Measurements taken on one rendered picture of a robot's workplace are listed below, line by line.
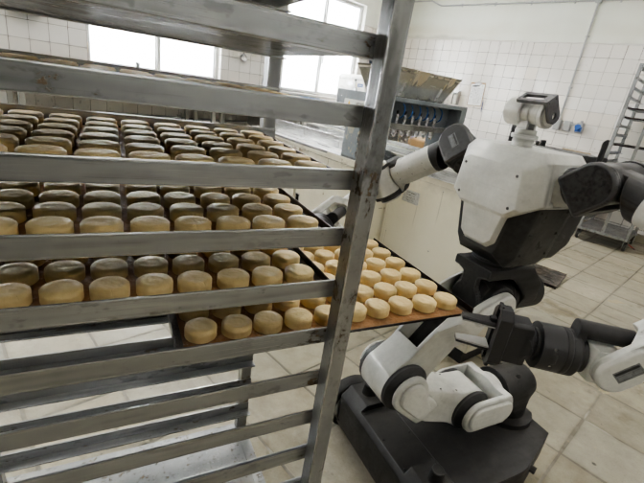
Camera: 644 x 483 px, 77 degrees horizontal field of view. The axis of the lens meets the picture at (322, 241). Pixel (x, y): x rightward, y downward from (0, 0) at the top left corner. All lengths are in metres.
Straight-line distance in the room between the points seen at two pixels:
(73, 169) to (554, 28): 6.19
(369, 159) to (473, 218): 0.62
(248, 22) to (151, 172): 0.20
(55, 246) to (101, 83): 0.19
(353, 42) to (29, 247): 0.45
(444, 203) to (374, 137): 1.49
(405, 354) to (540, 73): 5.51
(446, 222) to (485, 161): 0.95
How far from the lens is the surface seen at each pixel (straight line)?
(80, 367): 0.64
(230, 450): 1.37
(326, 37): 0.56
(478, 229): 1.14
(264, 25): 0.54
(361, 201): 0.59
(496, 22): 6.77
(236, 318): 0.71
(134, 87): 0.51
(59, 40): 4.73
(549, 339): 0.85
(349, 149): 2.22
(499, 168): 1.09
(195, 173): 0.53
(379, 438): 1.41
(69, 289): 0.63
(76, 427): 0.70
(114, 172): 0.52
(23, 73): 0.51
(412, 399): 1.17
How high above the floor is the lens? 1.17
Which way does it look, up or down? 21 degrees down
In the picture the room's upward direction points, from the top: 9 degrees clockwise
